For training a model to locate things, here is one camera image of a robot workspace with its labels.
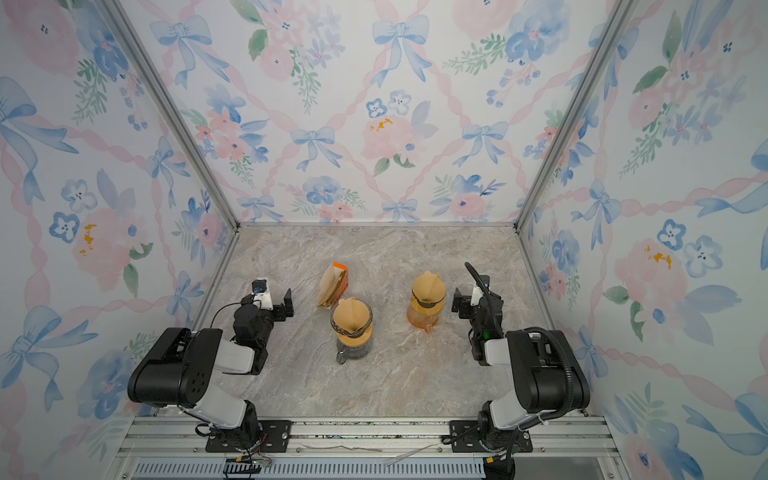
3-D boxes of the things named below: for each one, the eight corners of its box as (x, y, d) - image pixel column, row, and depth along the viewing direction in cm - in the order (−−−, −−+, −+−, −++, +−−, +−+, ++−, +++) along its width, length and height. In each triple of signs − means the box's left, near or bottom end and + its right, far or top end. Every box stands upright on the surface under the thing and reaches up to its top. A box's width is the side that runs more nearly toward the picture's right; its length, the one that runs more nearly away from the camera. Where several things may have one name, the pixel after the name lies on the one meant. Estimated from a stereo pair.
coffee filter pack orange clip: (318, 306, 99) (313, 290, 91) (334, 277, 106) (330, 261, 99) (337, 312, 98) (333, 296, 90) (351, 282, 105) (348, 266, 97)
